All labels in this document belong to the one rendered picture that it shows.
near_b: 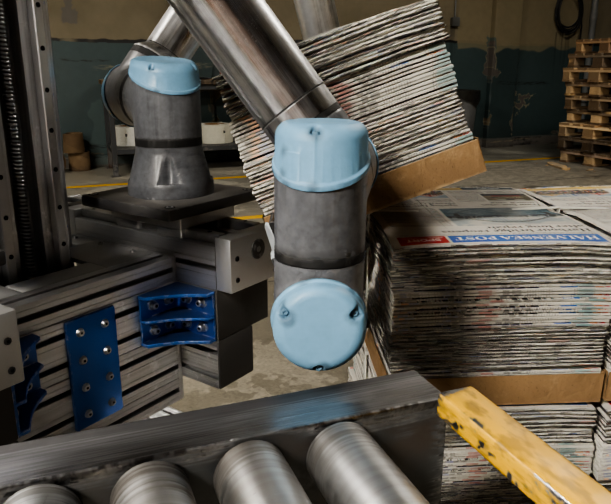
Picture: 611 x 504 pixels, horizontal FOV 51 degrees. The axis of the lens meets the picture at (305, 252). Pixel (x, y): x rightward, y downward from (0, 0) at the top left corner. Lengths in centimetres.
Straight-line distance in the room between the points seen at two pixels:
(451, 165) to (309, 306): 40
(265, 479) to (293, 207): 20
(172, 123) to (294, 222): 64
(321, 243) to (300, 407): 12
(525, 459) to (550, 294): 48
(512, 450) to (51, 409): 75
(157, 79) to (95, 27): 614
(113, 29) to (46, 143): 620
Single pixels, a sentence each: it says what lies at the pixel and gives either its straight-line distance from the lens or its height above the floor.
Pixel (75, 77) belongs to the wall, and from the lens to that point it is 721.
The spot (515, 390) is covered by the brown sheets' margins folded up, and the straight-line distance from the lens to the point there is 91.
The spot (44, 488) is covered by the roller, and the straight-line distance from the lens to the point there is 43.
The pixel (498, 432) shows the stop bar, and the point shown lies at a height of 82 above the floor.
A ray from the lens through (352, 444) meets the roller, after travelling 44.
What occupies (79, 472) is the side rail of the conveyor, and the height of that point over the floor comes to 80.
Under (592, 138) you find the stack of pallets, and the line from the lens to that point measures 750.
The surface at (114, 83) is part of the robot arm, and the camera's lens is 126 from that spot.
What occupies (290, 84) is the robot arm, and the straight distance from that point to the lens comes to 61.
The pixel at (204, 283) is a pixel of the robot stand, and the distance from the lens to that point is 108.
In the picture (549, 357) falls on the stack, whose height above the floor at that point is 67.
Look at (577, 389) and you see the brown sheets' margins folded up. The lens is 94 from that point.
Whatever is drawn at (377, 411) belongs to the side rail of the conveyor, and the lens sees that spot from 48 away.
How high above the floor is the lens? 104
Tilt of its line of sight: 16 degrees down
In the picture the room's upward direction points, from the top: straight up
